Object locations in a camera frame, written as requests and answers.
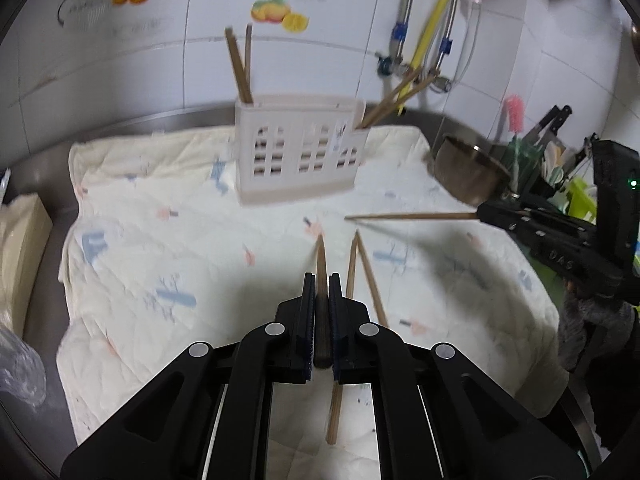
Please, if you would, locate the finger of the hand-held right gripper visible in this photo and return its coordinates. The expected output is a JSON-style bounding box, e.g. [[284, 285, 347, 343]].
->
[[480, 217, 553, 261], [476, 199, 596, 235]]

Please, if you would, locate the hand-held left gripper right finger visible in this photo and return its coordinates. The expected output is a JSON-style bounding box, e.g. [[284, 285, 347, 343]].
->
[[327, 272, 597, 480]]

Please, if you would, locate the clear plastic bag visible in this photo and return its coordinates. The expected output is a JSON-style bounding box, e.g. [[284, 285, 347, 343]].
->
[[0, 310, 49, 412]]

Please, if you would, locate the beige box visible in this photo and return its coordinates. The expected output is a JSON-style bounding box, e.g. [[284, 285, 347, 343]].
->
[[0, 194, 54, 339]]

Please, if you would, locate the steel pot with black handle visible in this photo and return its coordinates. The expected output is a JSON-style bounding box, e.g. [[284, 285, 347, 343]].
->
[[432, 133, 514, 207]]

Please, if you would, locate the green tinted glass jar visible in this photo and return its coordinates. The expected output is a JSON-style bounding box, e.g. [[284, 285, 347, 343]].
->
[[505, 140, 547, 197]]

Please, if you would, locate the printed quilted mat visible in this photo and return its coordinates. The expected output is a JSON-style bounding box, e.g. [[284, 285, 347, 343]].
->
[[56, 125, 561, 447]]

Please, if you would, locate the pink bottle brush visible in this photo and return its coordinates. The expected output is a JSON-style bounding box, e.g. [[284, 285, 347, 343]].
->
[[502, 96, 527, 196]]

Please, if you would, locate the black handled kitchen knife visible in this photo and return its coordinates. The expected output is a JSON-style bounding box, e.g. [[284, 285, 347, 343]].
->
[[530, 115, 572, 150], [520, 104, 574, 142]]

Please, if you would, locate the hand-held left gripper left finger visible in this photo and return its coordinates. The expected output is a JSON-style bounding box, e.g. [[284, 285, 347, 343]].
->
[[60, 272, 317, 480]]

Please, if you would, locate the yellow corrugated gas hose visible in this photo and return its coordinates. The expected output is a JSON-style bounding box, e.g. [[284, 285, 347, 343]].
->
[[397, 0, 474, 111]]

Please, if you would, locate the person's right forearm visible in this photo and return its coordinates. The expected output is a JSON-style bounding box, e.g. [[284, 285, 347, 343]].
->
[[557, 280, 640, 451]]

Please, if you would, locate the cream plastic utensil holder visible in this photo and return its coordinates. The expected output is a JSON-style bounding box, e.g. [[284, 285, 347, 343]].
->
[[235, 94, 369, 207]]

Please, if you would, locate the clear plastic tube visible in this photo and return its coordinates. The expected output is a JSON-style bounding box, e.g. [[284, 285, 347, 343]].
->
[[462, 0, 484, 87]]

